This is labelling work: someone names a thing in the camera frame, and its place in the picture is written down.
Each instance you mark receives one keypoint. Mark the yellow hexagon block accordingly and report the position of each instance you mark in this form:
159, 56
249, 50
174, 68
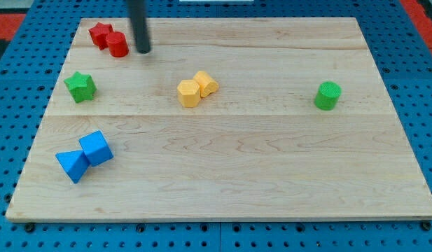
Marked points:
188, 93

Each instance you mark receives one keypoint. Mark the red star block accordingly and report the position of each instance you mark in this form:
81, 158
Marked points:
98, 34

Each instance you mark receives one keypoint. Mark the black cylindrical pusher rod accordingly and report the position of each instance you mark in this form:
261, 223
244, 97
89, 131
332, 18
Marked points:
138, 18

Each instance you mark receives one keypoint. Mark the yellow half-round block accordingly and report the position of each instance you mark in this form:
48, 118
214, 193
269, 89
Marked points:
207, 84

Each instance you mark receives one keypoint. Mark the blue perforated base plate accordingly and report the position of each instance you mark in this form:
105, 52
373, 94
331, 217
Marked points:
31, 64

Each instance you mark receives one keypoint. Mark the blue triangle block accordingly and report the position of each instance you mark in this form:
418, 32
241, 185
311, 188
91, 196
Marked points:
74, 163

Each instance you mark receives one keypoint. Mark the red cylinder block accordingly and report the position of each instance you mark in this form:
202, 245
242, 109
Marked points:
117, 44

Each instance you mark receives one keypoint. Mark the light wooden board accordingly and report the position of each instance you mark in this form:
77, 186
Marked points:
257, 150

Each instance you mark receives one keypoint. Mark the green cylinder block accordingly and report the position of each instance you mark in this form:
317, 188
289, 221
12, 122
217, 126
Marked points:
327, 95

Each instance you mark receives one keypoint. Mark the green star block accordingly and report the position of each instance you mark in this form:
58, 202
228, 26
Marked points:
80, 86

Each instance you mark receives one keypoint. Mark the blue cube block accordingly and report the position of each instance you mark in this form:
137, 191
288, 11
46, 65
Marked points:
96, 148

